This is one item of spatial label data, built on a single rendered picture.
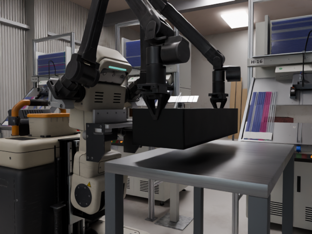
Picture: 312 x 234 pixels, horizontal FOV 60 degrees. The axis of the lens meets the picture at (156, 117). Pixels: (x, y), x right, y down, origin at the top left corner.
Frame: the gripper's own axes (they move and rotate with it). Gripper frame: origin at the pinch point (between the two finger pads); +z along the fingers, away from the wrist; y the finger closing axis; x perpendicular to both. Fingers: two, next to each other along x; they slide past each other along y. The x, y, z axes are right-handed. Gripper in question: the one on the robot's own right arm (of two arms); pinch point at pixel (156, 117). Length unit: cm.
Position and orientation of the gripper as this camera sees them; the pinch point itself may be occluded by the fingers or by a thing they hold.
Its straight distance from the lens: 77.5
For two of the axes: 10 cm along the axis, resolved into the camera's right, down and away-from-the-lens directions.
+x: -8.6, -0.1, 5.1
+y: 5.1, -0.2, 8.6
